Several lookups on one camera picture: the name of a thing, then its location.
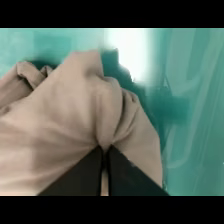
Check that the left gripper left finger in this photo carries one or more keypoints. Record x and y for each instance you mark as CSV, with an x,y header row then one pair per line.
x,y
82,178

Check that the beige garment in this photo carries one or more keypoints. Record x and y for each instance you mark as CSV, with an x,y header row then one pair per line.
x,y
66,126

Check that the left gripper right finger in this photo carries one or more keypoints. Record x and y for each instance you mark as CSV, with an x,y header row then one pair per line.
x,y
130,180

